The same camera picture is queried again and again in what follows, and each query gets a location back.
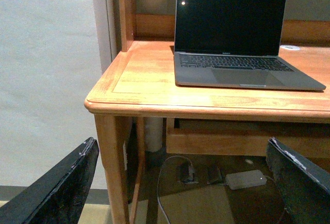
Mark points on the white cable grommet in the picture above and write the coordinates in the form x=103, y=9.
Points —
x=290, y=47

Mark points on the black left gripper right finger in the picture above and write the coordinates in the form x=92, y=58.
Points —
x=303, y=185

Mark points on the grey open laptop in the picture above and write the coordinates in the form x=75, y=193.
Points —
x=234, y=44

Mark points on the white pipe under desk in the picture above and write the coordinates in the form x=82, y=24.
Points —
x=153, y=133

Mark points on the wooden desk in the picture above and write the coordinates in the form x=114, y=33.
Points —
x=140, y=83

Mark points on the white power adapter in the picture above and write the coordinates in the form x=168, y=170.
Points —
x=246, y=179

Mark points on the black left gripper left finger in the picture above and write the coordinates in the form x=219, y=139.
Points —
x=59, y=195

